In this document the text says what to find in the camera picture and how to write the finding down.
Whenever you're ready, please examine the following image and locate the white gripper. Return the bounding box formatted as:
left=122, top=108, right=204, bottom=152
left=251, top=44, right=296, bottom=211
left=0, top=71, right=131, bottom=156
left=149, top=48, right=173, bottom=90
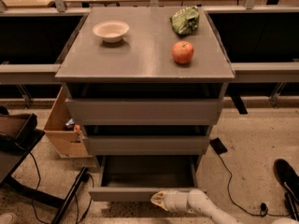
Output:
left=150, top=190, right=188, bottom=212

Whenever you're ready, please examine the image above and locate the grey bottom drawer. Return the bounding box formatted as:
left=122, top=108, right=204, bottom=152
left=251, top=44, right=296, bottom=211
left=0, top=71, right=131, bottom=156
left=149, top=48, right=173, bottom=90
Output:
left=89, top=155, right=200, bottom=202

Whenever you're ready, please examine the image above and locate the grey drawer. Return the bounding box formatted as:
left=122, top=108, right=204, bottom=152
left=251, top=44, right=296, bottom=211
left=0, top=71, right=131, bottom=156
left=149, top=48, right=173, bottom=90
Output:
left=83, top=136, right=209, bottom=155
left=89, top=155, right=200, bottom=202
left=65, top=99, right=223, bottom=125

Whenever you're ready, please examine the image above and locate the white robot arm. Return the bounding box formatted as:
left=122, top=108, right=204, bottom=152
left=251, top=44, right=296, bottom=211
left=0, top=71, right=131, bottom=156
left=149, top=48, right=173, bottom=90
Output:
left=150, top=189, right=243, bottom=224

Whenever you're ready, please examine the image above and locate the grey middle drawer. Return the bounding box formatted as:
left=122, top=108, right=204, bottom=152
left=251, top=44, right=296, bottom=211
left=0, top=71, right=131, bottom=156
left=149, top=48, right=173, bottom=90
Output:
left=83, top=136, right=209, bottom=155

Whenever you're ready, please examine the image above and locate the grey top drawer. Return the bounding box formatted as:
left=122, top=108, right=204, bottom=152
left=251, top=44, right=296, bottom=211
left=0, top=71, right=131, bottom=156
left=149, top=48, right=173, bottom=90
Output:
left=65, top=99, right=223, bottom=125

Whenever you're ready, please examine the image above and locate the grey drawer cabinet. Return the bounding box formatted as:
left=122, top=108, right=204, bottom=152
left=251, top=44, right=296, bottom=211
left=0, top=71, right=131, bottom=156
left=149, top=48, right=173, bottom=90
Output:
left=54, top=6, right=235, bottom=170

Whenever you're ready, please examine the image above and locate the black power adapter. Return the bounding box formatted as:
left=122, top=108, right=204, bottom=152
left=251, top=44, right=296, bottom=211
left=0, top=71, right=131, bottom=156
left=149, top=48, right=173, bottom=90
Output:
left=210, top=138, right=227, bottom=155

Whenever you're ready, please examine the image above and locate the cardboard box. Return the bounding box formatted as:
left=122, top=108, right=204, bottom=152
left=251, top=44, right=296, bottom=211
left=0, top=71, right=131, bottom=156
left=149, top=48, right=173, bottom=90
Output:
left=44, top=89, right=89, bottom=158

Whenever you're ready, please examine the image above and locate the black shoe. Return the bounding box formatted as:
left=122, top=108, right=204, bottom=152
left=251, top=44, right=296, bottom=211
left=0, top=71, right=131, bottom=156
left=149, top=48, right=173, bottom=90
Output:
left=273, top=158, right=299, bottom=221

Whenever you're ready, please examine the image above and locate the black table base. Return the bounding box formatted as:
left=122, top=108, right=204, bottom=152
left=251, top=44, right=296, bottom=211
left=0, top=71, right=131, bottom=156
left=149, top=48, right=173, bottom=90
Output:
left=0, top=131, right=91, bottom=224

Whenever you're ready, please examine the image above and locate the red apple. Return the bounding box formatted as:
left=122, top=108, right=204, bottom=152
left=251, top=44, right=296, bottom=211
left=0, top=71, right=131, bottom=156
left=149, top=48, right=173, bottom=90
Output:
left=172, top=41, right=194, bottom=64

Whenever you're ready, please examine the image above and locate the black tray on table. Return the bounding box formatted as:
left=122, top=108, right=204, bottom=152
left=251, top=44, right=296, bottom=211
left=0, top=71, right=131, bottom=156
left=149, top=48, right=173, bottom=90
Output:
left=0, top=114, right=37, bottom=150

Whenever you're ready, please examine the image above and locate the white paper bowl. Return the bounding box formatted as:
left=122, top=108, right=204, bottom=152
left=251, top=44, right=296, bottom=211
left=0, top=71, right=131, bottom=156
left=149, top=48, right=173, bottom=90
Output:
left=93, top=21, right=129, bottom=43

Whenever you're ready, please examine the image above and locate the green chip bag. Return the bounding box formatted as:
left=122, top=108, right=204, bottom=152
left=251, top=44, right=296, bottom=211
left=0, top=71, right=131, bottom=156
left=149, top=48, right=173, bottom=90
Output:
left=170, top=7, right=200, bottom=35

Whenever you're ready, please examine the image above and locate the black floor cable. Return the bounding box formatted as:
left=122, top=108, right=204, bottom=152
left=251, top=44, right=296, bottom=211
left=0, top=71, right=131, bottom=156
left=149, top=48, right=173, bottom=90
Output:
left=218, top=152, right=293, bottom=217

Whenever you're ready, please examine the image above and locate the black cable on left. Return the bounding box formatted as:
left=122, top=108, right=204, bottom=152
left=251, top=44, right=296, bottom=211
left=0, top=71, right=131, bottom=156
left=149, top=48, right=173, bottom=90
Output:
left=27, top=151, right=95, bottom=224

